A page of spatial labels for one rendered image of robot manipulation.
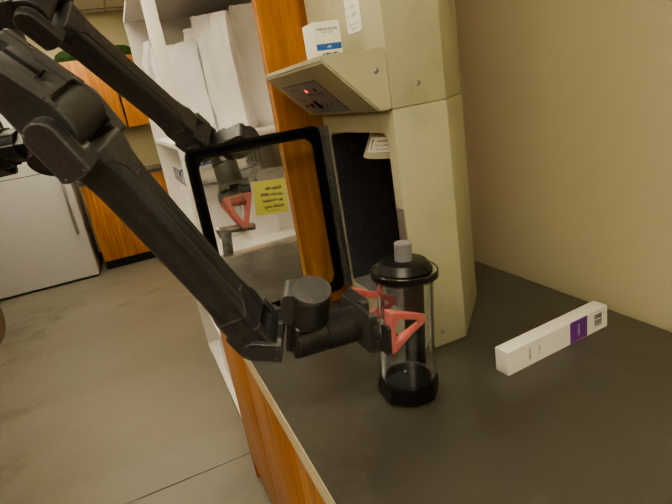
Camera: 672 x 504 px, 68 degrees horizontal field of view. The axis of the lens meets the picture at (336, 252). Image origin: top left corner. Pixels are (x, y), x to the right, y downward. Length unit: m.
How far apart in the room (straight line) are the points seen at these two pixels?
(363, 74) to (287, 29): 0.39
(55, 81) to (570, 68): 0.93
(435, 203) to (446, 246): 0.09
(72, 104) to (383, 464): 0.61
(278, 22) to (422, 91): 0.43
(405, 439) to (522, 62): 0.85
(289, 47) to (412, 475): 0.90
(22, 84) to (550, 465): 0.76
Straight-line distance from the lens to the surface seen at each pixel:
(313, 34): 0.93
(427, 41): 0.92
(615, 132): 1.11
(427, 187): 0.92
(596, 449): 0.81
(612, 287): 1.20
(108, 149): 0.61
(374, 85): 0.86
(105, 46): 1.01
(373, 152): 1.00
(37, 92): 0.59
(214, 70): 2.09
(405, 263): 0.78
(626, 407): 0.89
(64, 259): 5.82
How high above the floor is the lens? 1.45
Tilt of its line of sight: 18 degrees down
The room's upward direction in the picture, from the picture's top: 9 degrees counter-clockwise
